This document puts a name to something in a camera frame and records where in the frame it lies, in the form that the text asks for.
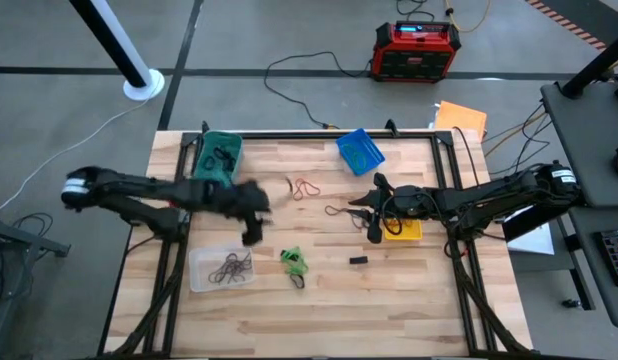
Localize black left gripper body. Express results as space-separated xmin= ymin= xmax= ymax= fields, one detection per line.
xmin=228 ymin=192 xmax=273 ymax=224

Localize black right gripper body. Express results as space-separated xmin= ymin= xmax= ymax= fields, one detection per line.
xmin=367 ymin=192 xmax=395 ymax=221

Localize thin grey rubber band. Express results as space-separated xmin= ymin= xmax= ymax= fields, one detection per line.
xmin=221 ymin=254 xmax=255 ymax=279
xmin=208 ymin=264 xmax=248 ymax=287
xmin=213 ymin=252 xmax=254 ymax=281
xmin=209 ymin=259 xmax=254 ymax=285
xmin=216 ymin=262 xmax=253 ymax=286

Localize blue plastic basket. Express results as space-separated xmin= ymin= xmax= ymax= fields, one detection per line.
xmin=335 ymin=127 xmax=387 ymax=177

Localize yellow plastic basket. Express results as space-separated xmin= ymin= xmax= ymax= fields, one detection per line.
xmin=383 ymin=218 xmax=423 ymax=242

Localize teal plastic basket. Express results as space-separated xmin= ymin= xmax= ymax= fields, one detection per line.
xmin=192 ymin=130 xmax=244 ymax=189

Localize clear plastic bin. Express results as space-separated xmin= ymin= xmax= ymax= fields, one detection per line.
xmin=188 ymin=243 xmax=258 ymax=294

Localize orange paper sheet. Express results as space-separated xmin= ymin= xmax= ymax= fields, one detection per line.
xmin=432 ymin=99 xmax=489 ymax=139

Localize red black power station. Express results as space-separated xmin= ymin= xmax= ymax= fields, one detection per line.
xmin=371 ymin=19 xmax=463 ymax=84

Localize black support beam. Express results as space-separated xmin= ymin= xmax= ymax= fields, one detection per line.
xmin=502 ymin=199 xmax=588 ymax=242

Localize white paper sheet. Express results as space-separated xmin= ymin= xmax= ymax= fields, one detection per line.
xmin=506 ymin=207 xmax=556 ymax=257

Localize grey side table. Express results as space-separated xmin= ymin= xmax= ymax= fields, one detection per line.
xmin=540 ymin=79 xmax=618 ymax=209

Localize white pole with base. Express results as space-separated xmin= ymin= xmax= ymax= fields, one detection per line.
xmin=86 ymin=0 xmax=166 ymax=103

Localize grey desk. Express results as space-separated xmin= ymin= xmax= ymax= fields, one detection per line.
xmin=567 ymin=204 xmax=618 ymax=330

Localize black metal stand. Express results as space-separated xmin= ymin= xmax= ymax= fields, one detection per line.
xmin=0 ymin=199 xmax=71 ymax=360

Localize backlit keyboard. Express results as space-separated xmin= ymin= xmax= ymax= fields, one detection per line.
xmin=592 ymin=228 xmax=618 ymax=288

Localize black stand pole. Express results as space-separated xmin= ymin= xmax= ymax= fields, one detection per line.
xmin=560 ymin=28 xmax=618 ymax=100

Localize striped hazard tape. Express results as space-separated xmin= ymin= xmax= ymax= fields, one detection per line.
xmin=524 ymin=0 xmax=610 ymax=52

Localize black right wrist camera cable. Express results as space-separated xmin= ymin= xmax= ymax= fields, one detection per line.
xmin=380 ymin=192 xmax=443 ymax=237

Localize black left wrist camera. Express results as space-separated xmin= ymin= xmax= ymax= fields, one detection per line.
xmin=223 ymin=179 xmax=263 ymax=201

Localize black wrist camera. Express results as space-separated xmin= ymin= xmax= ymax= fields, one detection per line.
xmin=391 ymin=184 xmax=430 ymax=219
xmin=223 ymin=179 xmax=263 ymax=201

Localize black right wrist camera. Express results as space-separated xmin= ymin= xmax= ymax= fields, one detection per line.
xmin=391 ymin=184 xmax=430 ymax=219

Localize black table frame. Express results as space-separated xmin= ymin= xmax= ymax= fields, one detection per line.
xmin=96 ymin=130 xmax=533 ymax=360

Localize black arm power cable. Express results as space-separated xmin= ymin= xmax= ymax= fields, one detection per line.
xmin=451 ymin=127 xmax=475 ymax=176

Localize yellow floor cable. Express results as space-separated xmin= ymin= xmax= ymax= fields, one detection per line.
xmin=482 ymin=110 xmax=548 ymax=157

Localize black looped floor cable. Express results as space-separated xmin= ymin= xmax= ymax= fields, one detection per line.
xmin=395 ymin=0 xmax=436 ymax=24

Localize yellow extension cable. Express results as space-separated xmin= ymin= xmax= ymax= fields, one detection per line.
xmin=442 ymin=0 xmax=493 ymax=34

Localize white floor cable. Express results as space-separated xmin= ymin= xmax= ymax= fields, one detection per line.
xmin=0 ymin=97 xmax=153 ymax=216

